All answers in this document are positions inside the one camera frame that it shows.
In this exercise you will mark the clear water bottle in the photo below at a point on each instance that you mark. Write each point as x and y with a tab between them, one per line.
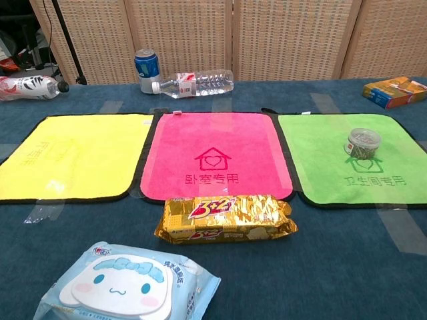
203	83

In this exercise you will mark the white red drink bottle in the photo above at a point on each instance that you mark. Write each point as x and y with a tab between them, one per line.
30	87

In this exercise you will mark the small round clear container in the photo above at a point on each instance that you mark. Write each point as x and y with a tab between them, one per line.
363	143

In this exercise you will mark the black tripod stand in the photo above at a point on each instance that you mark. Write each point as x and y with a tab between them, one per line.
68	40

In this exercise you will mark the black office chair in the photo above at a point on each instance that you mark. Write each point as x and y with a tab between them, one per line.
28	36

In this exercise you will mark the light blue wet wipes pack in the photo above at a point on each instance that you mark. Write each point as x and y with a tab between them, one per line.
123	286

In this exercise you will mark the wicker folding screen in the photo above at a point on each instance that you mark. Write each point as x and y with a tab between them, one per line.
267	36

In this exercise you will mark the clear tape strip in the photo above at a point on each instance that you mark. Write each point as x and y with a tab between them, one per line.
221	104
110	107
43	213
325	102
6	149

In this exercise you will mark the blue soda can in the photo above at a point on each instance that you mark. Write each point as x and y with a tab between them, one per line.
146	70

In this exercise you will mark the pink microfibre cloth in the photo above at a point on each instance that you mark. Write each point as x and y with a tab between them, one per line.
217	146

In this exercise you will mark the green microfibre cloth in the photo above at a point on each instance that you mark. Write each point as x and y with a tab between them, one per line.
333	166

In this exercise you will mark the yellow microfibre cloth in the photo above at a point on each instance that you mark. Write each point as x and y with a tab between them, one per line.
76	156

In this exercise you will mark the orange blue carton box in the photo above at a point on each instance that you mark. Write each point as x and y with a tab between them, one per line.
395	91

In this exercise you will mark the gold biscuit pack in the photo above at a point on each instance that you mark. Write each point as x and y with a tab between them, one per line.
227	220

